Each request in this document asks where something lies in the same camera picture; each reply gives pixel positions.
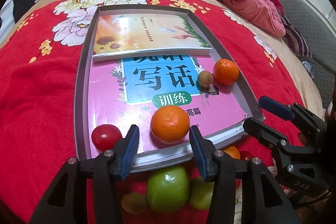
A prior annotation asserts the orange tangerine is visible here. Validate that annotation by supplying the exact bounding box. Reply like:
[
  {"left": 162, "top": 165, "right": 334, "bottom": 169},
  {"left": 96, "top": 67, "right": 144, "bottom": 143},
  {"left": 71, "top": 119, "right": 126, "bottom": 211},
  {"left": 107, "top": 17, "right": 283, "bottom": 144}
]
[
  {"left": 150, "top": 105, "right": 190, "bottom": 144},
  {"left": 222, "top": 145, "right": 240, "bottom": 160},
  {"left": 213, "top": 59, "right": 240, "bottom": 86}
]

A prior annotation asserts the round green fruit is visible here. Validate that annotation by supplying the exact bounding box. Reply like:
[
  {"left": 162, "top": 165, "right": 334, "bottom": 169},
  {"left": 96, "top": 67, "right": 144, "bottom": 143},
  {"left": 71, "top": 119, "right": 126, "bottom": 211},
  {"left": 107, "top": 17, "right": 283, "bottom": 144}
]
[{"left": 189, "top": 176, "right": 214, "bottom": 210}]

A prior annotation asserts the brown kiwi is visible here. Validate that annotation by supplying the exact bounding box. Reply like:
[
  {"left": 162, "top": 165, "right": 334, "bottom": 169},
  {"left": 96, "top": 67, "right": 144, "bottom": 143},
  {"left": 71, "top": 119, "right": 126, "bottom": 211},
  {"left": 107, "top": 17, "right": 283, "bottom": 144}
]
[{"left": 121, "top": 192, "right": 148, "bottom": 215}]

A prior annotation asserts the red tomato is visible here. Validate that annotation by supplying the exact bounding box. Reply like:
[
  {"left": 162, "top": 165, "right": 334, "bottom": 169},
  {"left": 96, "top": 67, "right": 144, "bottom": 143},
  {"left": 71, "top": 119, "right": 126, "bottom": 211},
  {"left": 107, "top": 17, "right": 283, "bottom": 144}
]
[
  {"left": 91, "top": 124, "right": 122, "bottom": 152},
  {"left": 240, "top": 151, "right": 253, "bottom": 161}
]

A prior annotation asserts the small brown longan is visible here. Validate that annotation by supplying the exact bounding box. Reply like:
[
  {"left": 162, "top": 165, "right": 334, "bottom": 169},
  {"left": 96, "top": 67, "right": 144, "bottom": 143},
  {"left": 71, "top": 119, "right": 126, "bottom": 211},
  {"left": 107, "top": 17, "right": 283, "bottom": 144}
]
[{"left": 198, "top": 71, "right": 214, "bottom": 88}]

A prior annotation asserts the large green mango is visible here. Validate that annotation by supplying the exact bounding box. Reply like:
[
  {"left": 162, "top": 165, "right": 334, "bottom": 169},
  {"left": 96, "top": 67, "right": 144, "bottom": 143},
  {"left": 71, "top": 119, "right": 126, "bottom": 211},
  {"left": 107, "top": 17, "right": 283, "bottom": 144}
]
[{"left": 146, "top": 165, "right": 190, "bottom": 213}]

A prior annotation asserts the beige bed sheet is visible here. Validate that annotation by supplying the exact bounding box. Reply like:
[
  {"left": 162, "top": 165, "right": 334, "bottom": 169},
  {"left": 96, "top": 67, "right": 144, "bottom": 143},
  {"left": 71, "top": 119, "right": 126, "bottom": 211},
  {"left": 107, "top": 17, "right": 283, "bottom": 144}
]
[{"left": 1, "top": 0, "right": 323, "bottom": 117}]

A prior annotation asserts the striped dark pillow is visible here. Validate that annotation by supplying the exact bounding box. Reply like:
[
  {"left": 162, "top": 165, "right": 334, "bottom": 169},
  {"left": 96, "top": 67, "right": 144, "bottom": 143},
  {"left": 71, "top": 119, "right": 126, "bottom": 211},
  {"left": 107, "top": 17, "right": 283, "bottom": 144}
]
[{"left": 279, "top": 12, "right": 312, "bottom": 58}]

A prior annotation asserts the grey headboard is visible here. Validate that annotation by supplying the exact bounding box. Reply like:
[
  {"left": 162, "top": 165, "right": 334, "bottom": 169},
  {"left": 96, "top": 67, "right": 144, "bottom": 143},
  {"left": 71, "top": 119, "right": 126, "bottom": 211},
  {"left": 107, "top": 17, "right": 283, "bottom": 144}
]
[{"left": 279, "top": 0, "right": 335, "bottom": 108}]

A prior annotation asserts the pink Chinese workbook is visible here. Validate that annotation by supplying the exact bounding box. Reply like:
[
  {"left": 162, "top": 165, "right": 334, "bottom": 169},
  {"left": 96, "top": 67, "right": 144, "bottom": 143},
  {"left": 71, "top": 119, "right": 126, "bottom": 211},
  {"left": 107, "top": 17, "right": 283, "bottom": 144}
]
[{"left": 88, "top": 55, "right": 247, "bottom": 153}]

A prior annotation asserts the sunflower cover book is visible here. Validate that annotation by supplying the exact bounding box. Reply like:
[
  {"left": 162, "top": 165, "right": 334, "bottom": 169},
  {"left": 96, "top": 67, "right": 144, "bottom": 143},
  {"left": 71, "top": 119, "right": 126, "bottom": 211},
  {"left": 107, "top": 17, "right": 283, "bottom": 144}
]
[{"left": 93, "top": 14, "right": 212, "bottom": 61}]

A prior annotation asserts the black bag on floor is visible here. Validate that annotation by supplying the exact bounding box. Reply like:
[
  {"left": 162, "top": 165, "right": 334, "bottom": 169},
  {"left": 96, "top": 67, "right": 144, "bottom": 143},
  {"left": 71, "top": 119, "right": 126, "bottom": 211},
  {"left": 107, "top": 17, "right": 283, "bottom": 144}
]
[{"left": 13, "top": 0, "right": 35, "bottom": 23}]

